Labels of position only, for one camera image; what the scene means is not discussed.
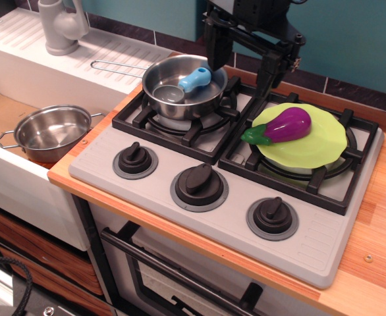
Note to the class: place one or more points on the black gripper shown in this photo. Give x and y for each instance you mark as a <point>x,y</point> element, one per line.
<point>266,32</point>

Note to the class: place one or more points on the purple toy eggplant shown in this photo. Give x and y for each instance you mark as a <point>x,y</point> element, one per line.
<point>292,124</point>

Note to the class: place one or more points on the blue handled grey spoon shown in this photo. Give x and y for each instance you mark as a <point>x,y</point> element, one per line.
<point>200,77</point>

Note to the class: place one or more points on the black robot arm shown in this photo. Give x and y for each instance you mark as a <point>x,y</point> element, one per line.
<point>252,4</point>

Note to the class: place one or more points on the lime green plate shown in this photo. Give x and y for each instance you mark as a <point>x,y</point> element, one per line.
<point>322,146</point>

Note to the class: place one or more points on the grey toy stove top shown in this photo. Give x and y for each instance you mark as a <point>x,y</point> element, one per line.
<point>312,254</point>

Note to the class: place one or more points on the black middle stove knob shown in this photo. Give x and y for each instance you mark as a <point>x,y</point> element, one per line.
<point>199,189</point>

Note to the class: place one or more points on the black stove knob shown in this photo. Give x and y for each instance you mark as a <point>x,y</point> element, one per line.
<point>199,189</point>
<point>135,162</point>
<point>272,219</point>

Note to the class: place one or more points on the black left stove knob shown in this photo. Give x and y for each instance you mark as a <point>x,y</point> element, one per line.
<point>135,162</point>

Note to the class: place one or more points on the black right stove knob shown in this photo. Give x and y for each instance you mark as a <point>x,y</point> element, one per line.
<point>272,219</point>

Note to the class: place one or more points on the black left burner grate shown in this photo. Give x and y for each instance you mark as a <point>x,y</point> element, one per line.
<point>204,138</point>

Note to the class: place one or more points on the black burner grate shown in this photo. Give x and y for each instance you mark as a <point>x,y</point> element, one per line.
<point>204,138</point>
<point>334,187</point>

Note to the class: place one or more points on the black right burner grate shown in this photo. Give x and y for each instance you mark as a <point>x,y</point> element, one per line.
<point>334,187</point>

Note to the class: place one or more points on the grey toy faucet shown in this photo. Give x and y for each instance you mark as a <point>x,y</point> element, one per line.
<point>62,29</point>

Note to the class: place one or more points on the white toy sink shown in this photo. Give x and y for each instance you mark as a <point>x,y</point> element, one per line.
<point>97,77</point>

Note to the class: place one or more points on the wood front drawer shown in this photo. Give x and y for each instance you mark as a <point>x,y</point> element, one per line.
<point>62,270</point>

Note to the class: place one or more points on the steel saucepan with handle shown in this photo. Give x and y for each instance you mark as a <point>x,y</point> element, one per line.
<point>199,103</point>

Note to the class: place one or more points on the steel two-handled pot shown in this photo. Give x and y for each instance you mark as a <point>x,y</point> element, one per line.
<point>48,134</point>

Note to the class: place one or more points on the oven door with handle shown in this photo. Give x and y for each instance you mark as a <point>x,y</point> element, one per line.
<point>175,290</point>

